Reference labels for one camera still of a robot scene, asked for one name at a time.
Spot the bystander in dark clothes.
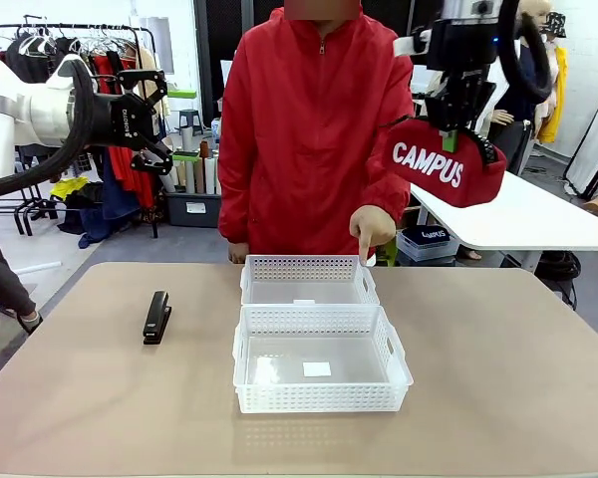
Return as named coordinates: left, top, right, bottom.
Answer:
left=0, top=204, right=45, bottom=336

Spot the black bag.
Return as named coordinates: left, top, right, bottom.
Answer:
left=534, top=250, right=582, bottom=311

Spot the person in red jacket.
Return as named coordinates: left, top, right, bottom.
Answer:
left=217, top=0, right=416, bottom=258

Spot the beige hanging garment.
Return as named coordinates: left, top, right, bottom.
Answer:
left=138, top=47, right=171, bottom=120

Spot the brown paper roll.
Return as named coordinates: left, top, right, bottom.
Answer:
left=199, top=140, right=211, bottom=195

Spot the grey metal stool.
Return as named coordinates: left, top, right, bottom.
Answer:
left=177, top=109, right=203, bottom=138

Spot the white desk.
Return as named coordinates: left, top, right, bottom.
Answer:
left=409, top=168, right=598, bottom=274

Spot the black clothes rack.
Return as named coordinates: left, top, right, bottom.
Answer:
left=0, top=22, right=159, bottom=239

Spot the black bucket hat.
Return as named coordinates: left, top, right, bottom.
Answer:
left=544, top=11, right=568, bottom=39

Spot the white perforated plastic basket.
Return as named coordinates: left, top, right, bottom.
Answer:
left=239, top=254, right=381, bottom=306
left=232, top=304, right=415, bottom=414

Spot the yellow coat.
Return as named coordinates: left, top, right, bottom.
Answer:
left=536, top=45, right=569, bottom=145

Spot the person's right forearm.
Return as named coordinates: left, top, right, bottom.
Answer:
left=217, top=168, right=253, bottom=246

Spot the red hanging garment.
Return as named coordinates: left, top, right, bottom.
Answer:
left=92, top=53, right=149, bottom=213

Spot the dark blue CAMPUS pouch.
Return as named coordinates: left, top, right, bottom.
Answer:
left=408, top=227, right=452, bottom=245

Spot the black stapler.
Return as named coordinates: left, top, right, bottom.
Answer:
left=142, top=291, right=173, bottom=347

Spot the green frame stool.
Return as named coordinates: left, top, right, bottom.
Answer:
left=376, top=241, right=398, bottom=268

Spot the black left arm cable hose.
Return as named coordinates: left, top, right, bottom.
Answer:
left=0, top=58, right=99, bottom=199

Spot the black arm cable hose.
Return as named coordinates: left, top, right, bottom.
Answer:
left=0, top=58, right=99, bottom=199
left=497, top=0, right=554, bottom=101

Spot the black hanging garment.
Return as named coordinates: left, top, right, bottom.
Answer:
left=4, top=37, right=54, bottom=87

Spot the person's left hand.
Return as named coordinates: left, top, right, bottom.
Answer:
left=349, top=206, right=398, bottom=267

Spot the yellow garment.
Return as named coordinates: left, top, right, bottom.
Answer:
left=49, top=176, right=90, bottom=201

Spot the grey storage basket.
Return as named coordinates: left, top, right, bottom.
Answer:
left=396, top=226, right=460, bottom=263

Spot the beige mannequin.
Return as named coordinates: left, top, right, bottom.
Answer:
left=487, top=0, right=569, bottom=145

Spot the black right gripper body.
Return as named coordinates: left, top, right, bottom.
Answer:
left=425, top=17, right=498, bottom=76

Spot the red CAMPUS pencil case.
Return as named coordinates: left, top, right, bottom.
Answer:
left=378, top=115, right=508, bottom=209

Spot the person's right hand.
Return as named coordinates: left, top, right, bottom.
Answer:
left=227, top=241, right=251, bottom=265

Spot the grey storage bin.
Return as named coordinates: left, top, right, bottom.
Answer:
left=164, top=191, right=223, bottom=229

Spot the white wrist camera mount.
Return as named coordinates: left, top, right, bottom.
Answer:
left=393, top=29, right=433, bottom=57

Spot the dark blue garment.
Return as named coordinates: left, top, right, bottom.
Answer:
left=77, top=148, right=149, bottom=250

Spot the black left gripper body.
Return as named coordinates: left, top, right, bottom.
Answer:
left=93, top=92, right=156, bottom=150

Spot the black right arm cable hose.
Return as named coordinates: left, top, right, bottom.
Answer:
left=497, top=0, right=554, bottom=101

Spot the person's left forearm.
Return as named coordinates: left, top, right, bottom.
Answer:
left=366, top=166, right=414, bottom=220

